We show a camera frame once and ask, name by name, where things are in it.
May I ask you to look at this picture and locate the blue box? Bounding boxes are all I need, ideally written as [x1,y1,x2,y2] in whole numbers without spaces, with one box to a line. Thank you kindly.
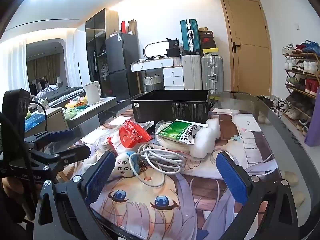
[24,113,48,131]

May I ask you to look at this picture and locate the flat cardboard boxes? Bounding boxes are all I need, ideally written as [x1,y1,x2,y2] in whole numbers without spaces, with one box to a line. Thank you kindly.
[128,19,138,36]

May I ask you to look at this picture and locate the black cardboard box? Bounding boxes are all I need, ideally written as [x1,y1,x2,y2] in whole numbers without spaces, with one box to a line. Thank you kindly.
[131,89,216,128]

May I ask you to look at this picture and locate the black glass wardrobe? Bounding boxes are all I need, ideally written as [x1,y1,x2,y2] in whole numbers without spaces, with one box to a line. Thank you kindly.
[85,8,119,100]

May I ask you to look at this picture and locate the purple fabric object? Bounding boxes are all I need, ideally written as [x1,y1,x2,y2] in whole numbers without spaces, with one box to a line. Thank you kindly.
[303,87,320,147]

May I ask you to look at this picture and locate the pile of snack bags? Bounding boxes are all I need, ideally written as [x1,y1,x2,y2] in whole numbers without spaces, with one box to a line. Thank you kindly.
[63,97,90,120]

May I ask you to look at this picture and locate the white plush keychain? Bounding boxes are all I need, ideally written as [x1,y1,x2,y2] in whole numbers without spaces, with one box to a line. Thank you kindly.
[107,151,148,181]

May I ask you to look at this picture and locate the white paper sheet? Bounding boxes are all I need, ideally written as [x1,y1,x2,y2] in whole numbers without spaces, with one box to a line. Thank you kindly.
[99,116,128,128]

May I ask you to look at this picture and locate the white electric kettle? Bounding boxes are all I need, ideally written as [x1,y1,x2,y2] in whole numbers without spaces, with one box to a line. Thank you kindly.
[84,81,102,105]

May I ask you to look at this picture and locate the white dressing desk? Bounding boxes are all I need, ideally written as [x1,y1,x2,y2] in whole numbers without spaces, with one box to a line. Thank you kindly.
[130,57,186,91]

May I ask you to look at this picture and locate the white suitcase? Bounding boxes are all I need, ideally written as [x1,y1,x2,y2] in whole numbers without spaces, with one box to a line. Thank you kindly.
[181,54,203,91]

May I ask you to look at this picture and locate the black bag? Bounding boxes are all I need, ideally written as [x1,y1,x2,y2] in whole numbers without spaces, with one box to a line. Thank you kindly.
[165,37,181,58]

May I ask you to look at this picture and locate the dark grey fridge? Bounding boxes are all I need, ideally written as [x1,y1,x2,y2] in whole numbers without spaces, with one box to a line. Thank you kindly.
[105,33,141,101]

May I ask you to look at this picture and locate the green printed packet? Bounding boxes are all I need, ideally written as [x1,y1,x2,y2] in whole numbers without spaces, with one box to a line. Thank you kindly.
[165,120,209,145]

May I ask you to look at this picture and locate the beige low cabinet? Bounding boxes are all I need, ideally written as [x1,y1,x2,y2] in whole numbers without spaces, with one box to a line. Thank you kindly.
[24,107,70,137]

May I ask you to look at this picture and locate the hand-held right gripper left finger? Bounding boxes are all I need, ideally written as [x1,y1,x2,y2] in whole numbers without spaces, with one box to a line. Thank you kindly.
[34,151,117,240]

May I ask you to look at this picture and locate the bed with grey duvet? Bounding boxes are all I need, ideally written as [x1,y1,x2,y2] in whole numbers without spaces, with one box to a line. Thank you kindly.
[34,85,86,106]

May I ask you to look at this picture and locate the red plastic packet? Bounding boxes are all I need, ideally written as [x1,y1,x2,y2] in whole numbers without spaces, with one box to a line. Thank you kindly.
[119,120,152,149]

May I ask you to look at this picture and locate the oval mirror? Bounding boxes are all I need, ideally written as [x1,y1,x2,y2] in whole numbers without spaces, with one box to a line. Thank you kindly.
[143,41,173,58]

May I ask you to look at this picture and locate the beige slipper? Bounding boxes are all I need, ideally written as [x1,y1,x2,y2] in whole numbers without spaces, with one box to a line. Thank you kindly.
[279,171,300,187]

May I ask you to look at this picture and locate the printed cartoon desk mat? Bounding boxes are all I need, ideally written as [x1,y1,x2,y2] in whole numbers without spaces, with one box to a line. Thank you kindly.
[56,107,278,240]

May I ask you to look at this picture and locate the teal suitcase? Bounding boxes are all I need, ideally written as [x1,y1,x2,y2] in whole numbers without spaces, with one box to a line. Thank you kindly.
[180,19,201,54]

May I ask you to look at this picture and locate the person's left hand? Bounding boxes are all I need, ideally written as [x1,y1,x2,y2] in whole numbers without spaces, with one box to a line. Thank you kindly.
[1,177,25,201]

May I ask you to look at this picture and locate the black red shoe box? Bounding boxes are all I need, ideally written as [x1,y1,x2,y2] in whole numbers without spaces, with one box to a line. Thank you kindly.
[199,31,216,49]

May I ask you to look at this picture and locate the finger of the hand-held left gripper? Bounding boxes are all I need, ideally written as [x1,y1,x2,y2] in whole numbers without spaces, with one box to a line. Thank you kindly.
[24,129,73,147]
[15,145,91,174]

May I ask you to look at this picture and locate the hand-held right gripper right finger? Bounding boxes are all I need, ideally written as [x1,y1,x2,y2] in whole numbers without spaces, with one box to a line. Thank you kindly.
[215,151,300,240]

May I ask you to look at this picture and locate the shoe rack with shoes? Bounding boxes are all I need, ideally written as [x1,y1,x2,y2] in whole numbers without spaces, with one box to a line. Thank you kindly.
[282,39,320,137]

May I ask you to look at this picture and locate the woven laundry basket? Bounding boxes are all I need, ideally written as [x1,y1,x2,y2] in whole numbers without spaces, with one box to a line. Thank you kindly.
[143,73,164,92]

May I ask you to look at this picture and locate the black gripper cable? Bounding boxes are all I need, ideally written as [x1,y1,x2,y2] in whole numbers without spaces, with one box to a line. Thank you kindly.
[29,101,48,133]

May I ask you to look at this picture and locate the white curtain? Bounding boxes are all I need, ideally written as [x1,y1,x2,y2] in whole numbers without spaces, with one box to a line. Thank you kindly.
[0,37,28,102]

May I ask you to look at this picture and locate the white charging cable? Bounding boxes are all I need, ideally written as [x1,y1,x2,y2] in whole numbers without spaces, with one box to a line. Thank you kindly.
[136,142,187,188]

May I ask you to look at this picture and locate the silver suitcase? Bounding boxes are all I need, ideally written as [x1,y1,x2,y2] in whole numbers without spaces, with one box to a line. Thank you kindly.
[201,54,224,95]

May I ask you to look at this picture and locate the wooden door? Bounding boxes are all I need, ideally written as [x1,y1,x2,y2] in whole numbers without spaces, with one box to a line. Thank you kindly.
[219,0,273,96]

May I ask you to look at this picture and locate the wooden shoe rack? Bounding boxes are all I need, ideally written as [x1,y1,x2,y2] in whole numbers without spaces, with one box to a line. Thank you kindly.
[282,52,320,137]

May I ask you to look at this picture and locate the white-top side table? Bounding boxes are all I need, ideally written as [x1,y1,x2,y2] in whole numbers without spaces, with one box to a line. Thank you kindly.
[67,96,118,128]

